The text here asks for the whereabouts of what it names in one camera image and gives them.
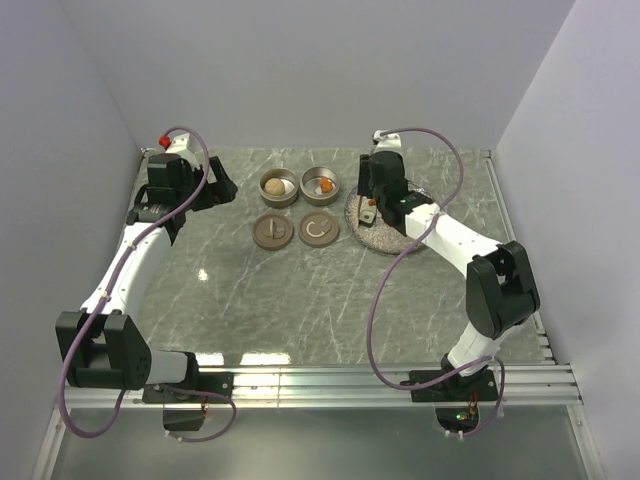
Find metal tongs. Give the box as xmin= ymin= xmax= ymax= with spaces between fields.
xmin=357 ymin=193 xmax=378 ymax=228

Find beige steamed bun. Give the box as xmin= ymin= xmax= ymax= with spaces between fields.
xmin=264 ymin=177 xmax=286 ymax=197

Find orange fried nugget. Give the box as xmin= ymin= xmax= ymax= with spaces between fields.
xmin=319 ymin=177 xmax=335 ymax=194

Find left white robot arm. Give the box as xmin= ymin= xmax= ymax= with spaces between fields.
xmin=55 ymin=153 xmax=238 ymax=402

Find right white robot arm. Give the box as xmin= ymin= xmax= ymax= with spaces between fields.
xmin=358 ymin=150 xmax=540 ymax=400

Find left steel lunch container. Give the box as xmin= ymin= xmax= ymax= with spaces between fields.
xmin=259 ymin=168 xmax=299 ymax=209

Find steel lunch container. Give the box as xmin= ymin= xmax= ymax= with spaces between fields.
xmin=299 ymin=166 xmax=340 ymax=207
xmin=259 ymin=168 xmax=299 ymax=209

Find right steel lunch container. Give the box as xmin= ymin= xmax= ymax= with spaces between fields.
xmin=299 ymin=166 xmax=340 ymax=207

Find speckled ceramic plate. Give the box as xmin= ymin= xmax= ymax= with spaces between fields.
xmin=344 ymin=186 xmax=413 ymax=255

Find left brown lid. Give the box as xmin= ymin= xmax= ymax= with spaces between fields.
xmin=252 ymin=213 xmax=294 ymax=251

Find brown lid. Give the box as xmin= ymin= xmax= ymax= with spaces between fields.
xmin=252 ymin=213 xmax=294 ymax=251
xmin=298 ymin=211 xmax=340 ymax=248

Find right brown lid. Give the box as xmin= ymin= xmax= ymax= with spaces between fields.
xmin=298 ymin=211 xmax=340 ymax=248

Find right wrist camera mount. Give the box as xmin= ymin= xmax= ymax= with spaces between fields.
xmin=371 ymin=130 xmax=402 ymax=154

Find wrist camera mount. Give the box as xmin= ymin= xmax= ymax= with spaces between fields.
xmin=371 ymin=130 xmax=402 ymax=154
xmin=156 ymin=133 xmax=201 ymax=169

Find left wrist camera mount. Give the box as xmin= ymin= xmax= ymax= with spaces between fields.
xmin=156 ymin=133 xmax=201 ymax=169

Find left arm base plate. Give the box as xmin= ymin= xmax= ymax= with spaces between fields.
xmin=142 ymin=371 xmax=234 ymax=405

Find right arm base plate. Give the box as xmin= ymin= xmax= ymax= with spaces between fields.
xmin=411 ymin=368 xmax=498 ymax=403

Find aluminium rail frame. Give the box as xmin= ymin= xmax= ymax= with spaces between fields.
xmin=29 ymin=149 xmax=607 ymax=480

